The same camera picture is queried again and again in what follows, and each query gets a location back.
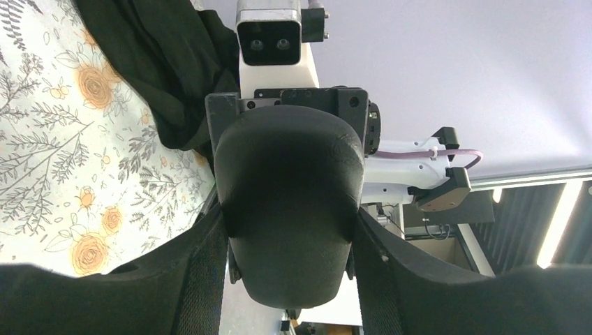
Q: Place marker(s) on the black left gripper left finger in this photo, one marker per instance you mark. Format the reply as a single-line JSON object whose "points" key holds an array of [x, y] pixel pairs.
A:
{"points": [[176, 288]]}

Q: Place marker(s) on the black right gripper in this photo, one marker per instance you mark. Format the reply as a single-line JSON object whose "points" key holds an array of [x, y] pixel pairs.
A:
{"points": [[350, 104]]}

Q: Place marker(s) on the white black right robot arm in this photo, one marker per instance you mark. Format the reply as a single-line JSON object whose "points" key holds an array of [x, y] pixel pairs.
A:
{"points": [[407, 171]]}

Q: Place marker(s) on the black cloth garment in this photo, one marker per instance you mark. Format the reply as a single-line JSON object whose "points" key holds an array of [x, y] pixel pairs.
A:
{"points": [[173, 55]]}

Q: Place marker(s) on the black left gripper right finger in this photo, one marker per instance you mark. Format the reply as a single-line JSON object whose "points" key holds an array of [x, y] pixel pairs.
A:
{"points": [[404, 290]]}

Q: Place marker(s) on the floral patterned table mat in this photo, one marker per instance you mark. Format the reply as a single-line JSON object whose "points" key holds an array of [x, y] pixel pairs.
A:
{"points": [[86, 184]]}

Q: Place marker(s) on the black glasses case tan lining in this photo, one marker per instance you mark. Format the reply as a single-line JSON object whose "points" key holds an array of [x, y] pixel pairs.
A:
{"points": [[290, 255]]}

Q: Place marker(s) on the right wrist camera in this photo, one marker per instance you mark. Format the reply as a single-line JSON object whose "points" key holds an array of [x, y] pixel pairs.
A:
{"points": [[275, 38]]}

